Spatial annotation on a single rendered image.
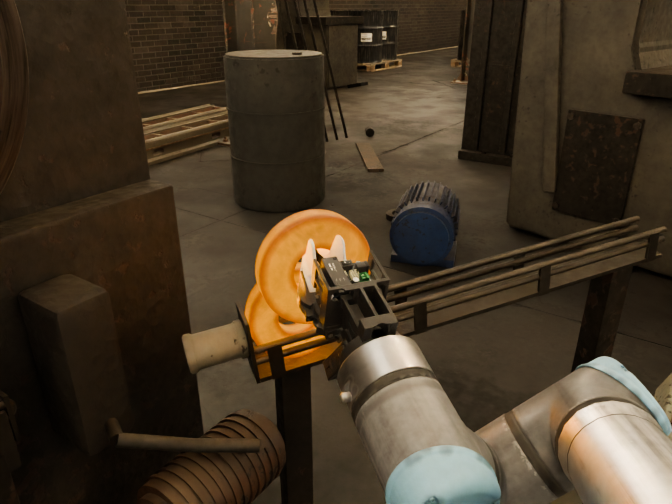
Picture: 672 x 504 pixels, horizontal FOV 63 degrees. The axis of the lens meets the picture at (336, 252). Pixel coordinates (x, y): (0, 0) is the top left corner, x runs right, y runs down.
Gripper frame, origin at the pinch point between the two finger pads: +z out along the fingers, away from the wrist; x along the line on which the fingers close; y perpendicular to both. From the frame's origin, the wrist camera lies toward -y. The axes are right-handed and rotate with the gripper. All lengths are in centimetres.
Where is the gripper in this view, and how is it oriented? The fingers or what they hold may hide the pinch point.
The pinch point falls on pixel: (314, 255)
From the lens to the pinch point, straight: 72.3
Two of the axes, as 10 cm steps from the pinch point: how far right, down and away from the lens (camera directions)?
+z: -3.3, -6.2, 7.1
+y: 1.0, -7.7, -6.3
